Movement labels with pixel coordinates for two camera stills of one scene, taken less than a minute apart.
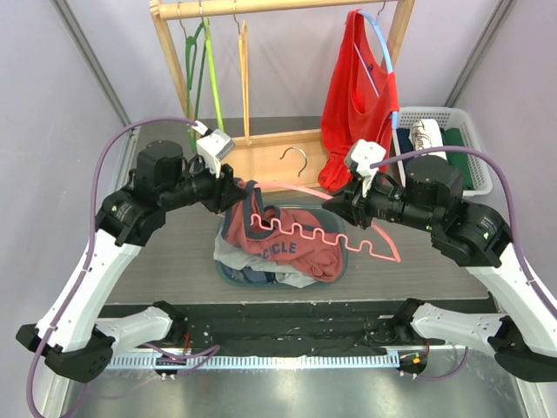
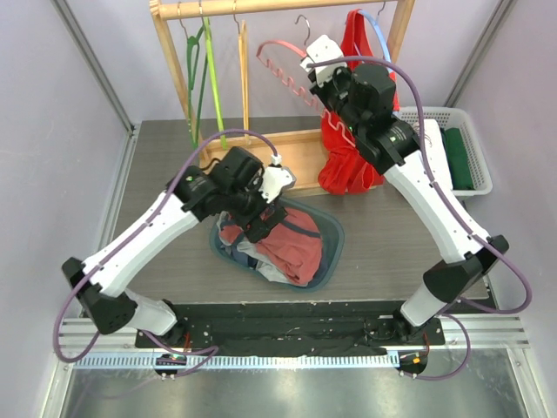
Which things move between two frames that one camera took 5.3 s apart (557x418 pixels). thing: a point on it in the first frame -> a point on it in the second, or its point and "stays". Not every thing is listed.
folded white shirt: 426,134 stays
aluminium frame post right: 502,11 stays
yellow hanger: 243,49 stays
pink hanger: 313,230 -> 310,97
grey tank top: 286,273 -> 265,271
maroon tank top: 312,240 stays
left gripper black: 224,192 -> 259,228
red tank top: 363,97 stays
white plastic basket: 450,117 stays
